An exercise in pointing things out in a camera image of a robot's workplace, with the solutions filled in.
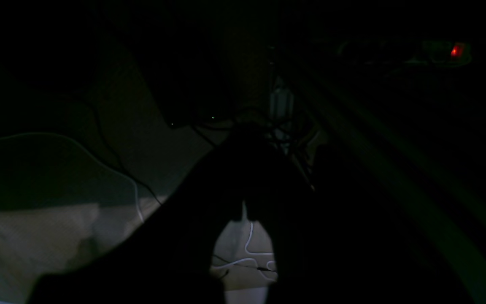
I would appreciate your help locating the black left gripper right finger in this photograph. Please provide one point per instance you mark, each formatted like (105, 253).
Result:
(336, 237)

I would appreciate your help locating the power strip with red switch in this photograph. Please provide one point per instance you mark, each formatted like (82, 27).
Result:
(405, 52)

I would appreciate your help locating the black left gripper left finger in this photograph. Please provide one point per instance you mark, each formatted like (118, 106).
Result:
(167, 260)

